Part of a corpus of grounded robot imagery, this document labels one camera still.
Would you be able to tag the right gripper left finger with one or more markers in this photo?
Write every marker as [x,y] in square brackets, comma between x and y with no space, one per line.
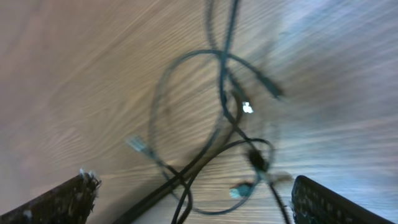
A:
[70,202]

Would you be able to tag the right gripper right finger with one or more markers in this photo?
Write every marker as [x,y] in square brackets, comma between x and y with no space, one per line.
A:
[312,203]

